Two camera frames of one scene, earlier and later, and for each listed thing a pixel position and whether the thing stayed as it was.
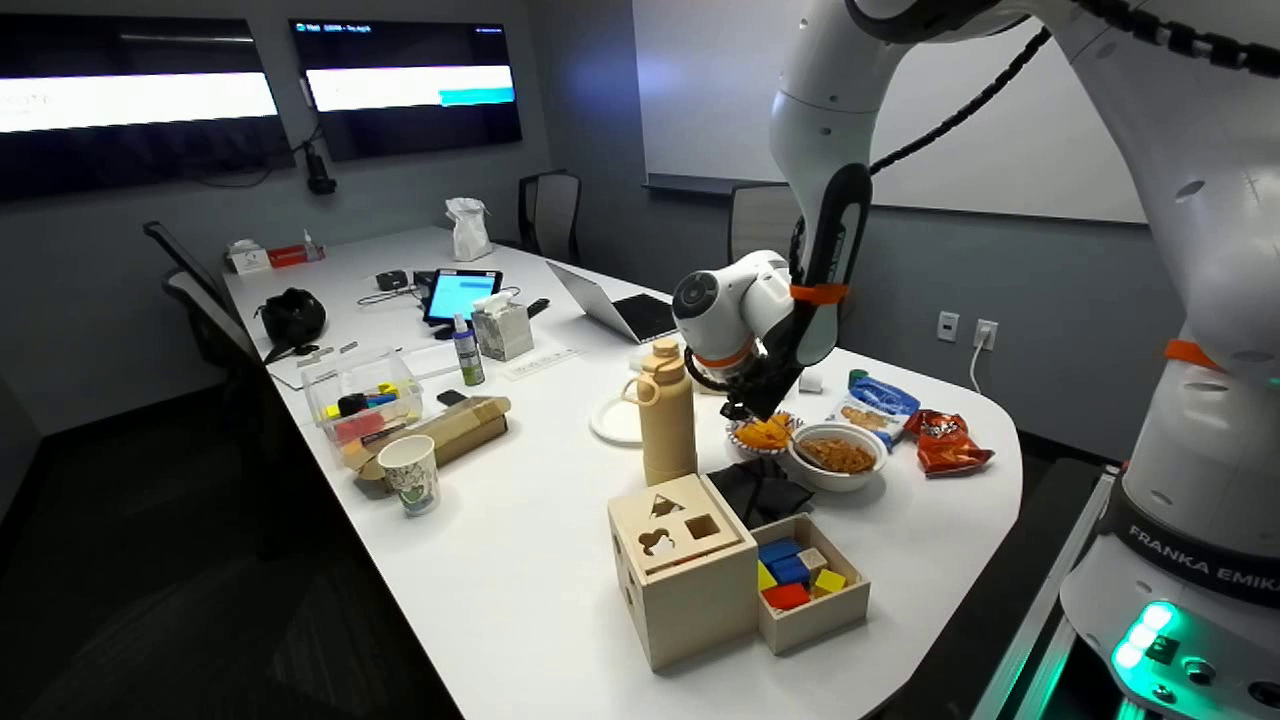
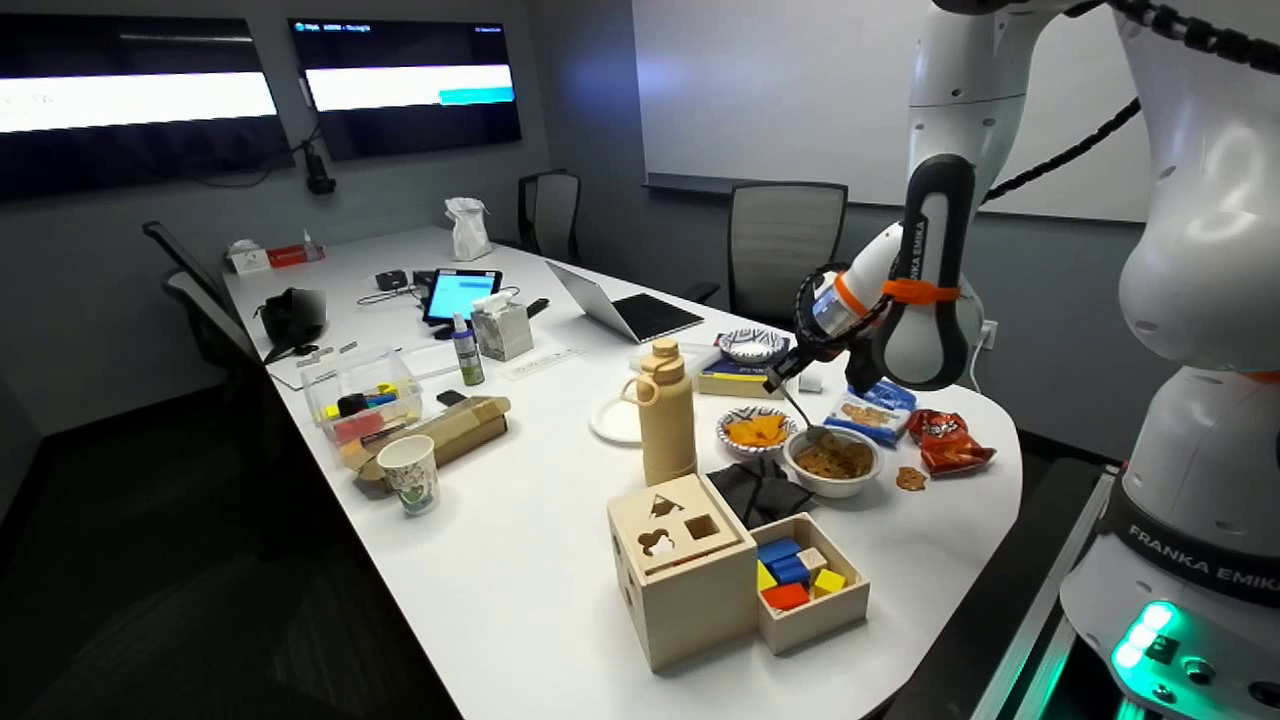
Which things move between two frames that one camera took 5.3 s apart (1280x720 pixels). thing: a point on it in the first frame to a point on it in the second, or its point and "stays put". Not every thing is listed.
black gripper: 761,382 to 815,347
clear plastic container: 366,406 stays put
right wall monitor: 395,86 stays put
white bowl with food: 832,458 stays put
